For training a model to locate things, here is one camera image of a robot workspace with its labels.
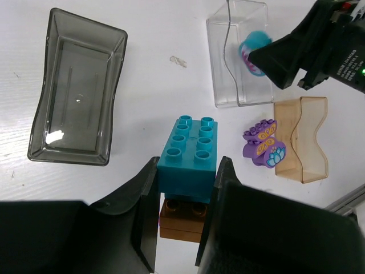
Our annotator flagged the brown lego brick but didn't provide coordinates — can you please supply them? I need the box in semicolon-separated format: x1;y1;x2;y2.
159;199;208;243

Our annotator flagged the purple butterfly lego piece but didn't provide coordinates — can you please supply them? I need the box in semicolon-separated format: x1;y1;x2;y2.
242;119;278;143

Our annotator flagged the teal rectangular lego brick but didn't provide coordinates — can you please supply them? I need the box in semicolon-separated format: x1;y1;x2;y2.
157;115;218;204

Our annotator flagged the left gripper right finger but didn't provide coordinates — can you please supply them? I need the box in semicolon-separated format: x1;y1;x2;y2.
196;157;364;273

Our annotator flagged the clear plastic container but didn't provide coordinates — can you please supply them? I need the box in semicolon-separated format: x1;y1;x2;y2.
206;1;274;107

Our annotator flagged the aluminium side rail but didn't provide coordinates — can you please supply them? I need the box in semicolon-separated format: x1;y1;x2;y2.
325;186;364;216

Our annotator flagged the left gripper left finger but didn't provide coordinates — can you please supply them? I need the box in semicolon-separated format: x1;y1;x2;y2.
1;157;160;273

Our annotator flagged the teal round printed lego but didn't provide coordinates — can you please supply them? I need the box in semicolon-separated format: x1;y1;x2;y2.
238;30;272;78

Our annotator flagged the smoky grey plastic container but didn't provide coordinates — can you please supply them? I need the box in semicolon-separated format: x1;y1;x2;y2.
27;8;128;166

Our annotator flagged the purple flower lego piece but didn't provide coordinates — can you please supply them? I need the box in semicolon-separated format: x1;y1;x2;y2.
242;137;287;168

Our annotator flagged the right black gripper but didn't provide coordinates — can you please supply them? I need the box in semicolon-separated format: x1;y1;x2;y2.
248;1;364;93

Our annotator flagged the amber plastic container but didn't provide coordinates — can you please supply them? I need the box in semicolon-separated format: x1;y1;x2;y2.
274;96;329;184

